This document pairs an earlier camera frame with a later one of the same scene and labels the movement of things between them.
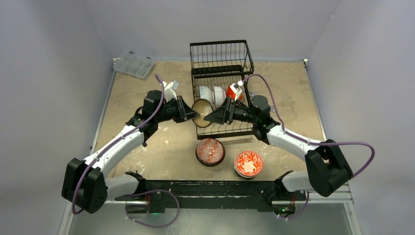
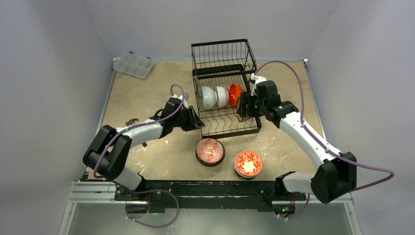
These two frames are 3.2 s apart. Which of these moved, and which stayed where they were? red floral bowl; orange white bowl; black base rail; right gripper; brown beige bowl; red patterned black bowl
Moved: right gripper; brown beige bowl
Stayed: black base rail; red patterned black bowl; orange white bowl; red floral bowl
